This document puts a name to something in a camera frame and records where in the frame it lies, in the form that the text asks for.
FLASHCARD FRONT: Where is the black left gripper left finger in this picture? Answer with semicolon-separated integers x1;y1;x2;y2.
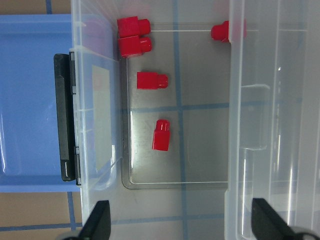
77;200;111;240

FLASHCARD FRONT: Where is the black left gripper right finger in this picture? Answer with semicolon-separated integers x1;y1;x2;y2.
251;198;300;240

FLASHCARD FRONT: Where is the clear plastic box lid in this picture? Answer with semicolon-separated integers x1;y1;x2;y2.
224;0;320;240

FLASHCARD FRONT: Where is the red block from tray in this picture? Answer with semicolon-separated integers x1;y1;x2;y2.
152;119;171;152

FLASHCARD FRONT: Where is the clear plastic storage box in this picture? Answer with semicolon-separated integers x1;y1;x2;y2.
71;0;231;240

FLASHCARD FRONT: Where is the red block single middle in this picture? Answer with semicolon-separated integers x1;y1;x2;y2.
136;72;169;90

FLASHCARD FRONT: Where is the blue plastic tray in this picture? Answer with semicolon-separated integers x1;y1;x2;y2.
0;14;79;193

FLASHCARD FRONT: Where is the red block under lid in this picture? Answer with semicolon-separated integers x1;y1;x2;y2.
210;20;231;44

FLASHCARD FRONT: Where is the red block upper pair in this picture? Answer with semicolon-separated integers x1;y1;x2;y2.
117;16;151;38

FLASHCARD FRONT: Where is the black box latch handle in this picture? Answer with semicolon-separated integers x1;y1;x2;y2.
53;51;81;186

